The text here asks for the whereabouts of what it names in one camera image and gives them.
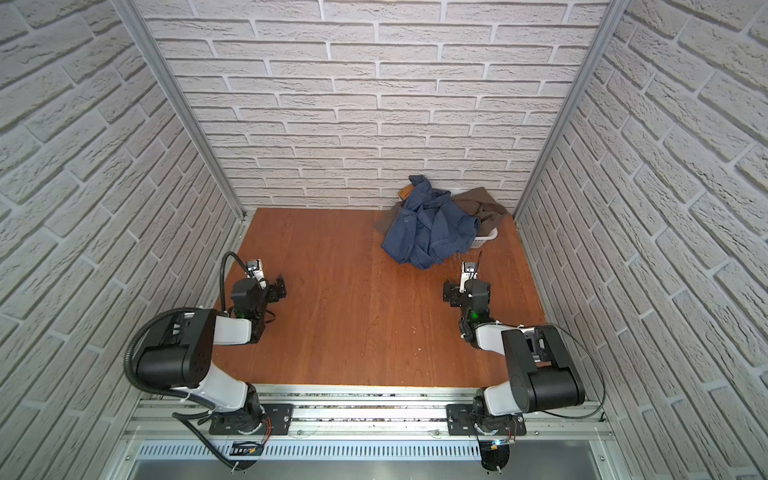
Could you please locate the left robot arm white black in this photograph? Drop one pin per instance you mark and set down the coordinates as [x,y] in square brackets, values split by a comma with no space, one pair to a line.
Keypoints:
[172,355]

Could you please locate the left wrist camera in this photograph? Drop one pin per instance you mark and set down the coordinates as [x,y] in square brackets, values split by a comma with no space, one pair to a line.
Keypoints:
[255,272]

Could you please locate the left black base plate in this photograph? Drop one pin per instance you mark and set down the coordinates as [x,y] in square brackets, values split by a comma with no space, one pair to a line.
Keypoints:
[243,422]

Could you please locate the brown trousers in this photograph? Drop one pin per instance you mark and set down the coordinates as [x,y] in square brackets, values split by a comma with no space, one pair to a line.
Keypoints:
[476,202]

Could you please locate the white plastic laundry basket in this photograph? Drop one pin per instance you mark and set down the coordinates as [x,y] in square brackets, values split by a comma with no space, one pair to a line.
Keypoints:
[479,241]

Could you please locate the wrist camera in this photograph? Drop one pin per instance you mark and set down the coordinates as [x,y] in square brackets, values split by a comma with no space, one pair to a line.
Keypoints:
[469,272]
[255,272]

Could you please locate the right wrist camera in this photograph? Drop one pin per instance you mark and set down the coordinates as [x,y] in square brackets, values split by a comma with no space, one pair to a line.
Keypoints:
[469,272]

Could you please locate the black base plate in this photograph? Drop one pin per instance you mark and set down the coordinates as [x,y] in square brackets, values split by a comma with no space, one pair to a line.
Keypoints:
[243,422]
[468,420]

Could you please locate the aluminium mounting rail frame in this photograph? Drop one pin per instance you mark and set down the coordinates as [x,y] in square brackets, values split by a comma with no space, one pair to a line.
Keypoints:
[353,423]

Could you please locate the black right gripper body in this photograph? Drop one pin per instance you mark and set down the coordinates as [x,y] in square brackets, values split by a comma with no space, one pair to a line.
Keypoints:
[454,293]

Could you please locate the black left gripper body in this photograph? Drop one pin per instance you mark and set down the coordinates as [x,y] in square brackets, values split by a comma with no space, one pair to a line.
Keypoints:
[274,289]

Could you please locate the corner aluminium post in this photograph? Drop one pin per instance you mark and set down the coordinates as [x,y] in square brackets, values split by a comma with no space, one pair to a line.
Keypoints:
[594,54]
[148,46]

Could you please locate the right corner aluminium post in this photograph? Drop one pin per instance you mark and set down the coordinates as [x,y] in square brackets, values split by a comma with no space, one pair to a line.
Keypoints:
[594,54]

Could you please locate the blue denim jeans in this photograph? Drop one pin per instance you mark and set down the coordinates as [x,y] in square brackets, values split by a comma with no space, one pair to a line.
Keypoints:
[429,227]

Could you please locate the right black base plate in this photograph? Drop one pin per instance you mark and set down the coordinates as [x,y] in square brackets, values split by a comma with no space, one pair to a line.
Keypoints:
[468,420]

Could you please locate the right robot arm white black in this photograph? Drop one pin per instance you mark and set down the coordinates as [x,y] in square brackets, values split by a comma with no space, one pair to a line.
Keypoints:
[541,373]

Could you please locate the left corner aluminium post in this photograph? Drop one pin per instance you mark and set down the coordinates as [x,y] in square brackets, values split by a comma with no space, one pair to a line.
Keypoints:
[148,46]

